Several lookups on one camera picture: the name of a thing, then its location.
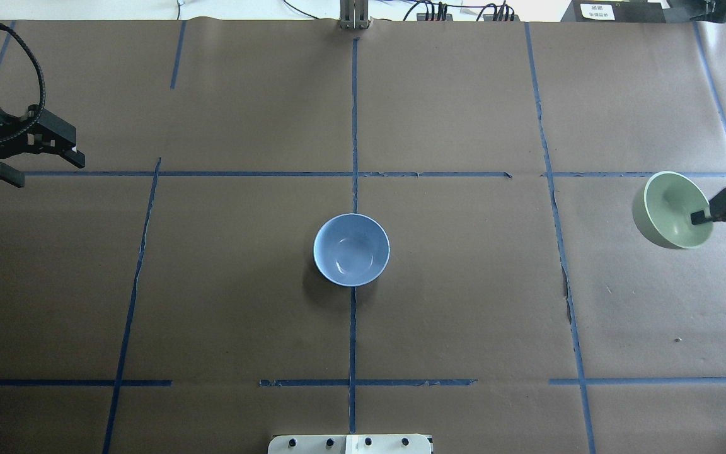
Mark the aluminium frame post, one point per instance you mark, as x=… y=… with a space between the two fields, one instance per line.
x=354 y=15

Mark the black box with label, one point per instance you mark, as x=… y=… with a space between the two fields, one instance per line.
x=613 y=11

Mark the green bowl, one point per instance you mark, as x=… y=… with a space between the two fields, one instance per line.
x=662 y=211

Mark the white mounting pillar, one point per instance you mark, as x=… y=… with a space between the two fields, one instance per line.
x=352 y=443

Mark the blue bowl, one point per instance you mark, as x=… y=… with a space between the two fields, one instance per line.
x=351 y=250

